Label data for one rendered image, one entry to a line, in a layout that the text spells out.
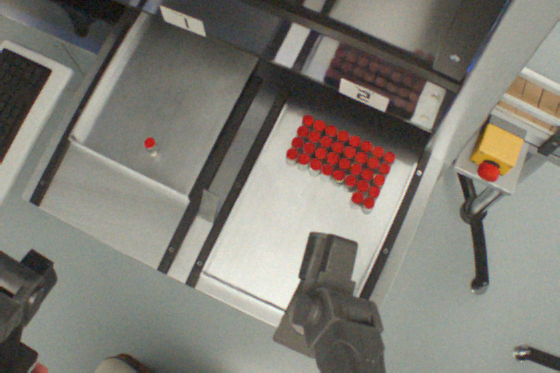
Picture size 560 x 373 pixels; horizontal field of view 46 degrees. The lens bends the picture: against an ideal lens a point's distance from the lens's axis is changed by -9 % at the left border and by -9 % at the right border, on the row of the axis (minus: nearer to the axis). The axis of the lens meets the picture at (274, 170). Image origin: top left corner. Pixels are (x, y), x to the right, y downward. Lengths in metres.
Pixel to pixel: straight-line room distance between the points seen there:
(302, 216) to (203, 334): 0.94
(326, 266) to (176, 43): 0.69
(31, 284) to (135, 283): 1.38
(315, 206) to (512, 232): 1.11
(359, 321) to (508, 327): 1.48
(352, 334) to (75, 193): 0.74
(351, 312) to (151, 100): 0.71
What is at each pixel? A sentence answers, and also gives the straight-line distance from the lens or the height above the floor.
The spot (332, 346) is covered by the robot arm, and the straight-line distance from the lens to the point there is 0.74.
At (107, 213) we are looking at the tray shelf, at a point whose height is 0.88.
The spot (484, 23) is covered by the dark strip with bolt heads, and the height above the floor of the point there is 1.40.
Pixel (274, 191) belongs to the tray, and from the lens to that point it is 1.28.
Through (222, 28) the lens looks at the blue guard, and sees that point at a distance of 1.21.
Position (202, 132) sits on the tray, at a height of 0.88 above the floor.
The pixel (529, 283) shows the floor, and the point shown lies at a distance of 2.27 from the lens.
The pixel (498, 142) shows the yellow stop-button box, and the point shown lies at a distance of 1.20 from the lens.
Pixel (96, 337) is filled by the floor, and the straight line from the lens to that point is 2.21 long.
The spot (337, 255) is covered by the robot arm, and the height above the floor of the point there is 1.30.
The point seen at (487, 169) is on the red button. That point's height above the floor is 1.01.
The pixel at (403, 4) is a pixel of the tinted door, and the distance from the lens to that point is 0.90.
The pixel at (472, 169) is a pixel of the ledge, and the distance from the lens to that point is 1.34.
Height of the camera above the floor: 2.13
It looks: 75 degrees down
